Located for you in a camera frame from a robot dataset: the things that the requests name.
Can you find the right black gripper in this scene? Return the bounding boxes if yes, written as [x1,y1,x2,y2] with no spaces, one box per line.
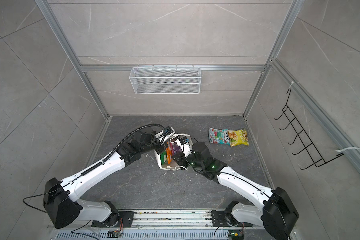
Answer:
[171,149,206,171]

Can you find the white floral paper bag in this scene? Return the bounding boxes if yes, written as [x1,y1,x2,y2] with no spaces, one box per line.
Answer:
[154,127,193,171]

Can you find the teal red snack bag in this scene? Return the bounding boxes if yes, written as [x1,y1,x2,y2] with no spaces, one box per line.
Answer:
[208,128,230,145]

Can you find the yellow green snack bag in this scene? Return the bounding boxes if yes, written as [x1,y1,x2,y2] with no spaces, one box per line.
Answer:
[228,129,249,147]

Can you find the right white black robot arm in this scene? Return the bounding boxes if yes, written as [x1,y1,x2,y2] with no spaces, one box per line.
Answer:
[173,140,299,240]

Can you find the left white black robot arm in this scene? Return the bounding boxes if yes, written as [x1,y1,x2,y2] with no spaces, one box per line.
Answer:
[43,131,172,229]

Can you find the green snack pack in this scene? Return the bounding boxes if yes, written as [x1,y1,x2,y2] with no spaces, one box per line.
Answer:
[160,151,168,165]

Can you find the orange snack pack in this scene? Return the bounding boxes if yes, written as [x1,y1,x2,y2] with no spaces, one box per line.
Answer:
[166,147,172,165]

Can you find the purple snack pack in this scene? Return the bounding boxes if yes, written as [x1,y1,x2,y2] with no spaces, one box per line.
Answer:
[170,142,182,155]

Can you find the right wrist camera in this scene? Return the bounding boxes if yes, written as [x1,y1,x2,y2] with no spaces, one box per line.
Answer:
[177,135,192,158]

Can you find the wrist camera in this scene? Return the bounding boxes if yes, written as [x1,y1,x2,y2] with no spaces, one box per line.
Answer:
[155,127,175,145]
[177,135,192,158]

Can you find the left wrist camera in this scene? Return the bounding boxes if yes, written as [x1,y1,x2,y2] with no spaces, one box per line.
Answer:
[155,127,175,145]

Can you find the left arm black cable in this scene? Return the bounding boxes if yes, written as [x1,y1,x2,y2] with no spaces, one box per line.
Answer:
[103,123,166,163]

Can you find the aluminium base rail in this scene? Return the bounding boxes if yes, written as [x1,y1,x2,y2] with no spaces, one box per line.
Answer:
[46,208,298,231]

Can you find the white wire mesh basket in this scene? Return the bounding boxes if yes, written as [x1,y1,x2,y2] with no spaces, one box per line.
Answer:
[129,67,202,95]

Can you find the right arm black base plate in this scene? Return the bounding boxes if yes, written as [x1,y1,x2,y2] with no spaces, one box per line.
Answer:
[210,210,253,227]

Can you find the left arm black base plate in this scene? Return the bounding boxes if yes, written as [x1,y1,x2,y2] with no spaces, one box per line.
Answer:
[91,211,135,228]

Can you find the black wire hook rack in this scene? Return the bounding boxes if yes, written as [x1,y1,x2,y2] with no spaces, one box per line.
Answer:
[274,89,344,170]

